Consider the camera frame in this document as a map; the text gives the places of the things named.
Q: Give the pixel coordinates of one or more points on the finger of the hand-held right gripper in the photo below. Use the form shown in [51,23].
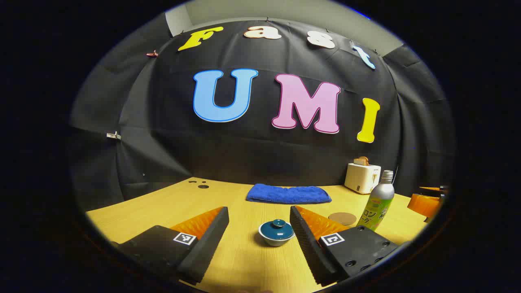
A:
[431,189]
[423,204]

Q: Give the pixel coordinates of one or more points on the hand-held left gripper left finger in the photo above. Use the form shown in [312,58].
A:
[207,244]

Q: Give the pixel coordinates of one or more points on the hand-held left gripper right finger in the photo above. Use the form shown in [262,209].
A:
[306,244]

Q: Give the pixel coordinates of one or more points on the teal teacup lid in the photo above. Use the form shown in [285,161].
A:
[276,230]

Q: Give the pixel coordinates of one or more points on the silver water bottle green label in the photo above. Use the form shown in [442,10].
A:
[380,203]

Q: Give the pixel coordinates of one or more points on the round brown coaster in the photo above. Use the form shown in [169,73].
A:
[342,218]

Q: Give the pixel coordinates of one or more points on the blue towel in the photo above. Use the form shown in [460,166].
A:
[285,194]

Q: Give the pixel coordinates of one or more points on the white toaster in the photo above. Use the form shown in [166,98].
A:
[360,179]

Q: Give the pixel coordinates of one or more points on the brown toast slice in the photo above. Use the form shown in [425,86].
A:
[365,160]

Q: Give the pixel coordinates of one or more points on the pale toast slice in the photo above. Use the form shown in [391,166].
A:
[357,161]

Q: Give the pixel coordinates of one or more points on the black backdrop cloth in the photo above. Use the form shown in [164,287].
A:
[244,158]

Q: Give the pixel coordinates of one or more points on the silver metal clip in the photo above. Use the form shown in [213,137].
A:
[114,135]

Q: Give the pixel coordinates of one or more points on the red clip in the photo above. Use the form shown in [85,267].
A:
[153,53]

